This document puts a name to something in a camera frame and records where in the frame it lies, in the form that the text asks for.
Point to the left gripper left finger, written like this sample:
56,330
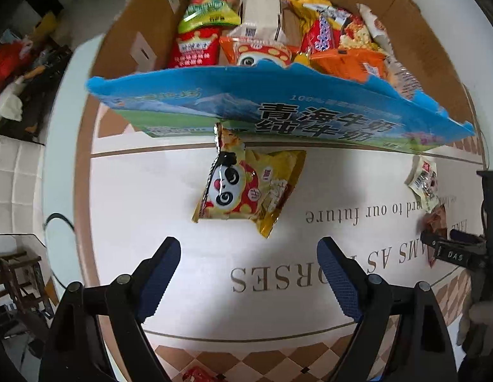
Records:
76,351

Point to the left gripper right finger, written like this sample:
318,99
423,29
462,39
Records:
421,349

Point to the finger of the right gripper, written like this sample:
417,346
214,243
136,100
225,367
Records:
466,239
435,240

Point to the red pastry snack packet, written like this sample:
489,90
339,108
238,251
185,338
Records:
435,222

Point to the small white snack packet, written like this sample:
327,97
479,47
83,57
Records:
423,183

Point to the orange snack packet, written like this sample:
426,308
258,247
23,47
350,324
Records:
352,64

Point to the yellow panda snack bag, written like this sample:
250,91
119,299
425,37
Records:
248,185

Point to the green fruit candy bag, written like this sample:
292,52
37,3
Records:
209,13

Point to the white gloved hand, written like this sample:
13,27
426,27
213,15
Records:
480,314

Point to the wooden stool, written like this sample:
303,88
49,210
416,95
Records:
22,280

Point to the white cookie snack bag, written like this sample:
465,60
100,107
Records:
399,77

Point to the brown cardboard box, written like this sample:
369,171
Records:
132,75

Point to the white padded sofa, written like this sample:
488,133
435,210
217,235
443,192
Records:
21,176

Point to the yellow red noodle packet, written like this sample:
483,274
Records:
325,26

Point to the orange panda snack bag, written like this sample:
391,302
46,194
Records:
248,52

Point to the white paper carton pack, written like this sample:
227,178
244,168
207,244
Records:
262,20

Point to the red bag on floor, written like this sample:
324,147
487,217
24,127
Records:
15,57

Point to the yellow box on floor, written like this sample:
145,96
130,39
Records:
44,28

